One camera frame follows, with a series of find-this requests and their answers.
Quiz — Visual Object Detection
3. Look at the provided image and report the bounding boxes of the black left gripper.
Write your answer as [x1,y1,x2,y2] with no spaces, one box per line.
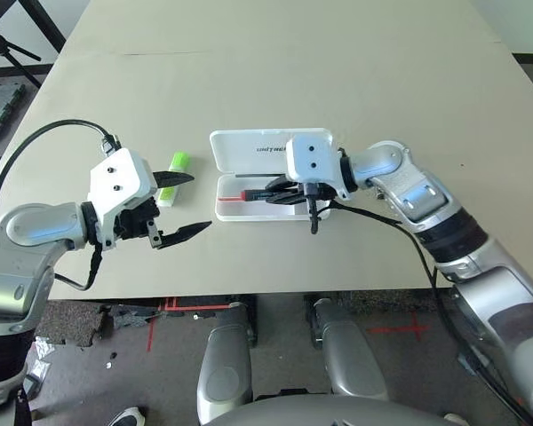
[114,170,213,251]

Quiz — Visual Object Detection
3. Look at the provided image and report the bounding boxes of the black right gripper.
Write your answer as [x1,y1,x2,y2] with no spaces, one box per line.
[265,174,339,209]

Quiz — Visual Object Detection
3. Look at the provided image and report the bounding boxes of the red and black marker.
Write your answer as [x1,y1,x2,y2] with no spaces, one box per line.
[239,188,276,201]

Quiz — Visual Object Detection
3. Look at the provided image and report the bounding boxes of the green highlighter pen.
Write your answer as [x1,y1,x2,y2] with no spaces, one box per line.
[155,151,192,209]

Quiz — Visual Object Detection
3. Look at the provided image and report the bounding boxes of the white plastic pencil case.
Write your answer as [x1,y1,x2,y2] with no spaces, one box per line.
[208,127,337,222]

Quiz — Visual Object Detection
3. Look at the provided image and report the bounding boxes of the red floor tape lines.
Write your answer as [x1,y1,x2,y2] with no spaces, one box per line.
[146,296,232,351]

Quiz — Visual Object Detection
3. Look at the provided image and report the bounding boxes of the torn dark rubber mat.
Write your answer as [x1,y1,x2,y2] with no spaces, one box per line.
[34,300,107,348]

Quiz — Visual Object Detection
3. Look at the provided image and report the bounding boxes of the grey robot left leg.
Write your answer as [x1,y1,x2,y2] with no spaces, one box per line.
[196,301,253,416]

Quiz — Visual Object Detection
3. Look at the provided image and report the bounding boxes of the grey robot leg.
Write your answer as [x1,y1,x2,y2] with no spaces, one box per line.
[196,301,253,416]
[313,297,390,400]

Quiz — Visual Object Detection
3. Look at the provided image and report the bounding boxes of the grey robot right leg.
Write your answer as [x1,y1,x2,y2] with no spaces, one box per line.
[313,297,390,400]

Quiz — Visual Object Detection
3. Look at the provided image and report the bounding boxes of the red floor tape cross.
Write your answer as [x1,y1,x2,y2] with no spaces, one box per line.
[366,312,431,342]

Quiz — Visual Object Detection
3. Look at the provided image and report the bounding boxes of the clear plastic wrapper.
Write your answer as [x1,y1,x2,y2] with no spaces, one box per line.
[26,336,53,388]

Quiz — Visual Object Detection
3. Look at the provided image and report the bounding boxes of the black and white sneaker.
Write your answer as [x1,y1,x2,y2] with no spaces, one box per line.
[107,406,147,426]

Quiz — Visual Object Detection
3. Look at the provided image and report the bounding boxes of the grey robot torso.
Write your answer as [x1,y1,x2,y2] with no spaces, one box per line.
[195,390,449,426]

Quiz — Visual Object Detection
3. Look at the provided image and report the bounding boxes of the black right camera cable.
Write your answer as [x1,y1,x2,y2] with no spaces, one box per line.
[307,180,533,426]

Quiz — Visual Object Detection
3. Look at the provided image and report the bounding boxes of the black camera cable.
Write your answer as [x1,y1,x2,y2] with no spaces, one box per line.
[307,180,533,426]
[0,118,122,261]

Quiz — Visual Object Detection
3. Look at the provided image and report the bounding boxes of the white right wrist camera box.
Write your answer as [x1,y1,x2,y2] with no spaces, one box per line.
[285,132,351,200]

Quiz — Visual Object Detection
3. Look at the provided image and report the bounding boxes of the black left camera cable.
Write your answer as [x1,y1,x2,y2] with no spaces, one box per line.
[0,118,122,261]

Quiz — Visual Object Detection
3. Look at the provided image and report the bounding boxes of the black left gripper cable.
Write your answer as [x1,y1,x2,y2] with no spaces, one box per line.
[53,246,104,293]

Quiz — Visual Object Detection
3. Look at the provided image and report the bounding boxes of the black metal frame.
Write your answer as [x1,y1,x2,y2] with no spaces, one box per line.
[0,0,68,90]

